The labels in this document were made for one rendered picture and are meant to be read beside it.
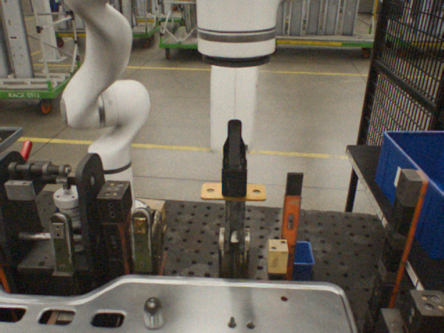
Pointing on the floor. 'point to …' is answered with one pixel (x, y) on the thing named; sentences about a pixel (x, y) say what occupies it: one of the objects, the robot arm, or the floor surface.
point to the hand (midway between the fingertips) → (234, 176)
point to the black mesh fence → (435, 107)
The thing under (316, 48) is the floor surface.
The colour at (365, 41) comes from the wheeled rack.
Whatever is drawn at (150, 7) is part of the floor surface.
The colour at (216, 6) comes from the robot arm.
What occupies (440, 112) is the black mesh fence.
